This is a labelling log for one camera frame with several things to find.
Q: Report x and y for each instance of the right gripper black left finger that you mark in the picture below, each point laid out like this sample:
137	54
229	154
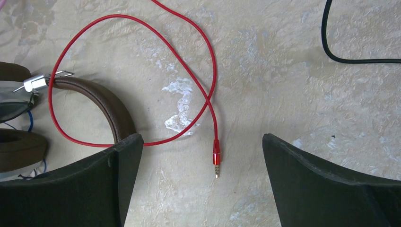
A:
92	192

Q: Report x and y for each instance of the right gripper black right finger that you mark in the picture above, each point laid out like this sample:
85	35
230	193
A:
310	191

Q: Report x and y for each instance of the brown leather silver headphones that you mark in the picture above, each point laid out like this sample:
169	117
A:
20	90

